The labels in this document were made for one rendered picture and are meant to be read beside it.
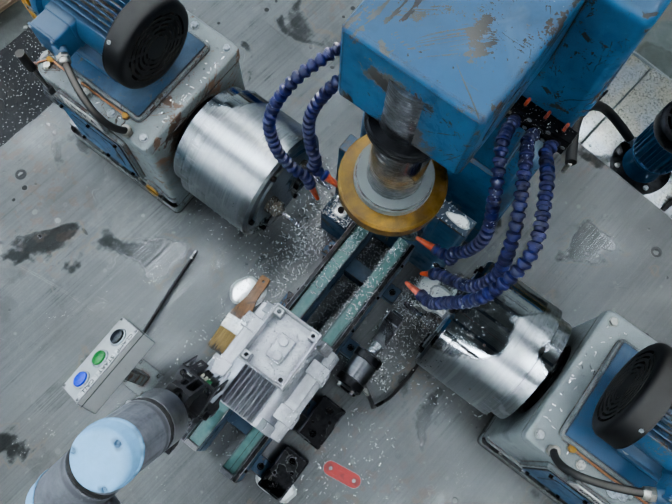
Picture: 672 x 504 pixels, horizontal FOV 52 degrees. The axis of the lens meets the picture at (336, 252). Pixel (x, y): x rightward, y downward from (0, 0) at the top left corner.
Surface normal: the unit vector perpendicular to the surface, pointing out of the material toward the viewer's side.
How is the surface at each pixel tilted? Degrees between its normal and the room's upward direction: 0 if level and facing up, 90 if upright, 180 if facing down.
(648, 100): 0
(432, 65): 0
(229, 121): 2
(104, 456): 25
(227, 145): 17
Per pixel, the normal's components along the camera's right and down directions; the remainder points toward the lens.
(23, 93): 0.03, -0.27
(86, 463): -0.22, 0.09
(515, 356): -0.11, -0.09
